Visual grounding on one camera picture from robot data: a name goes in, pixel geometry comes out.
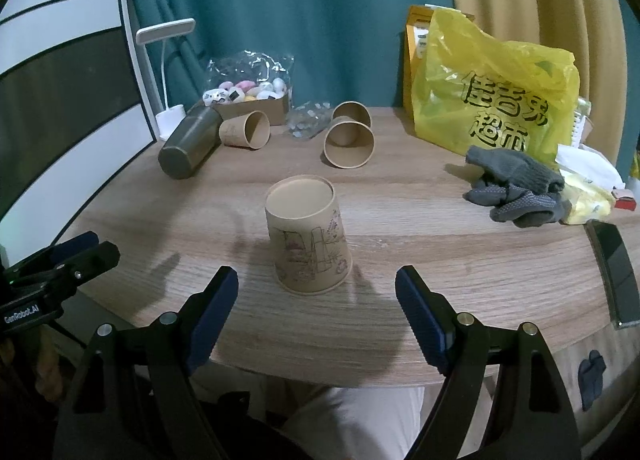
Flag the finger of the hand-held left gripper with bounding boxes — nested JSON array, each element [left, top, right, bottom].
[[10, 231, 100, 274], [50, 241, 121, 289]]

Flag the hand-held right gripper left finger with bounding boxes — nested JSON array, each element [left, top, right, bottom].
[[55, 265, 241, 460]]

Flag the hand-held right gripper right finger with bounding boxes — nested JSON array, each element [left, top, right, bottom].
[[395, 265, 583, 460]]

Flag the printed brown paper cup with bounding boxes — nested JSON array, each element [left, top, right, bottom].
[[264, 175, 354, 296]]

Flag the plain brown paper cup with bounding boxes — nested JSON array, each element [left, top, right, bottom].
[[218, 110, 272, 150], [322, 116, 375, 169], [332, 101, 372, 129]]

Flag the person's white pants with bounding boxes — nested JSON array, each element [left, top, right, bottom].
[[192, 370, 427, 460]]

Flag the dark green tumbler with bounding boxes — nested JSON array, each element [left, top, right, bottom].
[[158, 105, 223, 180]]

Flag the white grey striped panel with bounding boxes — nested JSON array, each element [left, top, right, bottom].
[[0, 0, 157, 261]]

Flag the grey dotted glove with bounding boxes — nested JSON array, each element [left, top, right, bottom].
[[462, 180, 571, 229]]

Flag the grey knit glove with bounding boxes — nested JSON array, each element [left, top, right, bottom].
[[465, 145, 566, 194]]

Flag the black smartphone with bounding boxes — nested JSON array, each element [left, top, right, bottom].
[[585, 220, 640, 331]]

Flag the yellow tissue packet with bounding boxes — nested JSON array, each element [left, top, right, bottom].
[[560, 167, 619, 226]]

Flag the cardboard box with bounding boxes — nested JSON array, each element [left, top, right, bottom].
[[212, 92, 291, 127]]

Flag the small clear plastic bag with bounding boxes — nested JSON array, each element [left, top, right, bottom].
[[285, 101, 334, 141]]

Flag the pile of colourful candies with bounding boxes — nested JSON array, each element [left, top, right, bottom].
[[202, 80, 288, 105]]

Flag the white tissue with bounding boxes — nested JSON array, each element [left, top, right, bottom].
[[555, 142, 626, 189]]

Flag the white desk lamp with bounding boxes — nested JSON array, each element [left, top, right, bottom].
[[136, 18, 197, 142]]

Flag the large clear plastic bag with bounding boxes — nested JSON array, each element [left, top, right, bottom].
[[206, 51, 295, 92]]

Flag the spiral notebook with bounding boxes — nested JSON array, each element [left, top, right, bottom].
[[572, 95, 594, 146]]

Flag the yellow plastic shopping bag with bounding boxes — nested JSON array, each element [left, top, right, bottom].
[[410, 7, 581, 158]]

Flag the orange paper package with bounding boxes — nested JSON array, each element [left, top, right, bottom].
[[404, 5, 476, 112]]

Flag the teal curtain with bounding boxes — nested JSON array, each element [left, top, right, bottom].
[[122, 0, 453, 112]]

